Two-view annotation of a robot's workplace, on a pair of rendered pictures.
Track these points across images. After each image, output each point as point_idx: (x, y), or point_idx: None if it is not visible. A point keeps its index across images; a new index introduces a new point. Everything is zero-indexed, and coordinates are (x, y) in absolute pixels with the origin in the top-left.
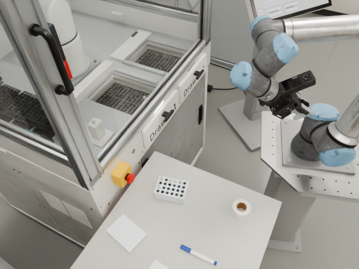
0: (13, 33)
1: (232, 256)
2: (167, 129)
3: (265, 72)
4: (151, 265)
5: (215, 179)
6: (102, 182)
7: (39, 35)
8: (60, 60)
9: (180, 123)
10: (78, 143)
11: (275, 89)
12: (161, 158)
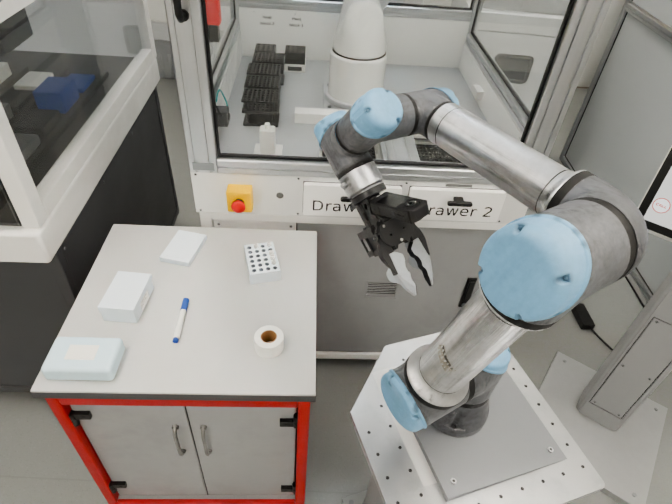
0: None
1: (194, 357)
2: None
3: (338, 133)
4: (142, 273)
5: (308, 303)
6: (212, 181)
7: None
8: None
9: (405, 256)
10: (190, 99)
11: (357, 182)
12: (308, 240)
